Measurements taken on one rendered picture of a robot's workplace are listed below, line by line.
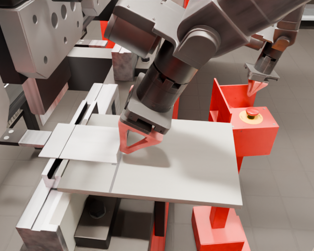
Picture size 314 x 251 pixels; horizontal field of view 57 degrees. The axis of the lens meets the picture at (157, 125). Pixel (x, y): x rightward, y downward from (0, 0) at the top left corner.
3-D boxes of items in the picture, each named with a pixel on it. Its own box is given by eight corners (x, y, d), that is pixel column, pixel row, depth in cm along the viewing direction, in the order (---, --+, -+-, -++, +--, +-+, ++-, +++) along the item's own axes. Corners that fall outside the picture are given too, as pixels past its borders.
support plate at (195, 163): (241, 209, 40) (242, 205, 39) (57, 191, 42) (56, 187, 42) (230, 127, 54) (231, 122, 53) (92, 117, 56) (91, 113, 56)
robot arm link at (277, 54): (290, 42, 82) (289, 36, 87) (267, 33, 83) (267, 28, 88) (278, 63, 87) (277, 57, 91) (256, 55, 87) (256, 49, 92)
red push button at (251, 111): (258, 122, 90) (261, 112, 87) (246, 123, 89) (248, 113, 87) (254, 114, 93) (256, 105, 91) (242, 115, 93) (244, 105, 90)
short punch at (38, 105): (49, 126, 40) (30, 63, 34) (35, 125, 40) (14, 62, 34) (74, 88, 47) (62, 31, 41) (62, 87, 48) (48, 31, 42)
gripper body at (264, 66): (242, 66, 94) (252, 46, 90) (269, 72, 97) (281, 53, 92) (248, 76, 89) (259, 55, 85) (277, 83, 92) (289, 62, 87)
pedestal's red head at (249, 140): (269, 155, 95) (284, 110, 83) (221, 158, 94) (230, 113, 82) (249, 117, 110) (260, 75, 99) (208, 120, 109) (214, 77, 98)
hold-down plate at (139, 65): (152, 77, 91) (151, 68, 89) (135, 76, 91) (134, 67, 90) (161, 39, 114) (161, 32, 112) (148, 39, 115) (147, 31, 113)
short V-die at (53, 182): (64, 188, 45) (60, 176, 43) (46, 187, 46) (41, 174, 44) (98, 112, 61) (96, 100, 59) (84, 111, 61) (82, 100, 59)
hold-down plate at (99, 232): (108, 250, 47) (106, 240, 46) (76, 246, 48) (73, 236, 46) (138, 132, 71) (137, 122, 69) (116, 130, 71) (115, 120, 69)
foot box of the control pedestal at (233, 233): (250, 253, 137) (256, 240, 129) (198, 258, 135) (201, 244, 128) (238, 216, 152) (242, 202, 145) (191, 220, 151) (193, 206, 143)
